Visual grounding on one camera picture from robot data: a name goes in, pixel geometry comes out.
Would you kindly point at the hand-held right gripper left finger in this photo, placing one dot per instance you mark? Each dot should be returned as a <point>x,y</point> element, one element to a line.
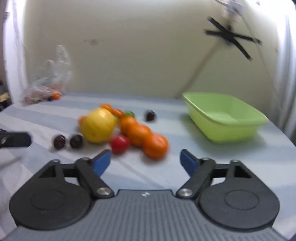
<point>101,163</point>

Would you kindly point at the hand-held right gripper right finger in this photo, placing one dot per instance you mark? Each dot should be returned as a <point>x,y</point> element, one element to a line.
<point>188,163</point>

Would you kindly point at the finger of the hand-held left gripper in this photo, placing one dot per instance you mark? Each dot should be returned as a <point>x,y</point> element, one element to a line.
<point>18,139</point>

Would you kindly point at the red tomato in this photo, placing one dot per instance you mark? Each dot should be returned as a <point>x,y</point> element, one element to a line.
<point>119,144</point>

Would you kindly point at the dark plum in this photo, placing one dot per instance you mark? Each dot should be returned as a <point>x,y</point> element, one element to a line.
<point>76,140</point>
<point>150,115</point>
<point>59,141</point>

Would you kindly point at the orange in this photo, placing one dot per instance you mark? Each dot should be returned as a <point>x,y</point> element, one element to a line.
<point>128,124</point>
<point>156,144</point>
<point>139,134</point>

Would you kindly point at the large yellow fruit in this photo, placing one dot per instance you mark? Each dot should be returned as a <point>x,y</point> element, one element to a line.
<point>99,126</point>

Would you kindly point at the small orange kumquat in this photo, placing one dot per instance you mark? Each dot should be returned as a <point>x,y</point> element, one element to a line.
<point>81,120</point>
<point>118,112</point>
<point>106,107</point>

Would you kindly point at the green plastic basin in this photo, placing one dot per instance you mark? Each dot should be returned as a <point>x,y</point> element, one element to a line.
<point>231,132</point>

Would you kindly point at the small green fruit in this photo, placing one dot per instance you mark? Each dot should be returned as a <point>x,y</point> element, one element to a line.
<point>129,113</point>

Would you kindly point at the small orange fruit in bag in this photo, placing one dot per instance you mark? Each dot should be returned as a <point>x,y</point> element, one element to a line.
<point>56,95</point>

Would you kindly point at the striped grey bedsheet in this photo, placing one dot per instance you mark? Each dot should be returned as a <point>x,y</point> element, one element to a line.
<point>161,107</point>

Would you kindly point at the clear plastic bag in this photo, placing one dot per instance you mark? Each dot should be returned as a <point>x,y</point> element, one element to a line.
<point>49,76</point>

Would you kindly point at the white curtain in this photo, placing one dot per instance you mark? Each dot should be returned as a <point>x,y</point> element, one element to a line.
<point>285,69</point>

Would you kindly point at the white wall fixture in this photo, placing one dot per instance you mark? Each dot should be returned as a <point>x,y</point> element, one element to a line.
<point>231,5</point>

